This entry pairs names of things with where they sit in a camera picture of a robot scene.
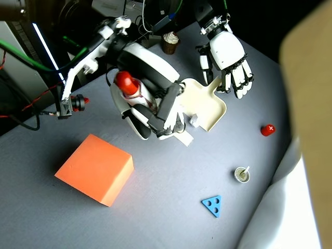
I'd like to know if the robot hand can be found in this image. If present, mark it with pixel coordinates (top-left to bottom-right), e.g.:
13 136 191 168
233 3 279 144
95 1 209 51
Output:
196 30 255 100
110 43 186 141

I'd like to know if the cream plastic tray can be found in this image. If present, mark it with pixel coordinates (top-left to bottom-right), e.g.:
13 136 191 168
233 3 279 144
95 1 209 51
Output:
178 76 228 133

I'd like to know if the toy cupcake with brown wrapper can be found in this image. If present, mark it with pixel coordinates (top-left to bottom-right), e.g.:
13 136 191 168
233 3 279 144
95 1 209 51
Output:
162 31 181 55

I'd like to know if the grey adapter with blue plug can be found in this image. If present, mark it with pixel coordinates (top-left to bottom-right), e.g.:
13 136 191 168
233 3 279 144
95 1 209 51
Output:
153 12 176 30

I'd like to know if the red cylinder block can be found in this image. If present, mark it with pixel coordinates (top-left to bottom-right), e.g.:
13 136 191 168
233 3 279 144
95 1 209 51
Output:
260 123 276 137

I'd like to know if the tan board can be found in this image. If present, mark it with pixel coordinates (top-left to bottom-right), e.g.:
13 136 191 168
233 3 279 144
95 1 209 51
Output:
280 0 332 249

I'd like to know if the white light strip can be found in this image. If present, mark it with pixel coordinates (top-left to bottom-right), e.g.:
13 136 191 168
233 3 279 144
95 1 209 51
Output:
32 22 65 84

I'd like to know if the orange foam block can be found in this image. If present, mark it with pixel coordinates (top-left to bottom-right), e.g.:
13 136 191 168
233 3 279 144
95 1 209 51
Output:
54 133 135 208

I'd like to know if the grey table cloth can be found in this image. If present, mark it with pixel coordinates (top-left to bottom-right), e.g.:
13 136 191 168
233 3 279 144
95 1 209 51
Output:
0 22 303 249

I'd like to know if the small patterned bowl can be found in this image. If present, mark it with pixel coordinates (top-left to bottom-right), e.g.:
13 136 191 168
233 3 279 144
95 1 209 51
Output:
234 167 251 184

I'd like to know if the blue triangle block with holes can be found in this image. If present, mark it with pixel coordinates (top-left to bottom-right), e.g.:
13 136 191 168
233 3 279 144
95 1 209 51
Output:
201 195 223 218

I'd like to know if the white sheet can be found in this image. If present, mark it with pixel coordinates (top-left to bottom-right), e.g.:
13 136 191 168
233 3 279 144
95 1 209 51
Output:
237 137 322 249

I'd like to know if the black wrist camera white bracket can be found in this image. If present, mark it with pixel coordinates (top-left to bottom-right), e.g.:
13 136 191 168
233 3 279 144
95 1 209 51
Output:
56 43 108 120

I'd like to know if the green cable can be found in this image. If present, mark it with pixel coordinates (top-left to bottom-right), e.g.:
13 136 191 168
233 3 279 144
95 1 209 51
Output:
0 38 90 73

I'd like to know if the black cable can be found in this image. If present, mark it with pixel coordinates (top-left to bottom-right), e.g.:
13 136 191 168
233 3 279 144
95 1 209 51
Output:
0 114 41 131

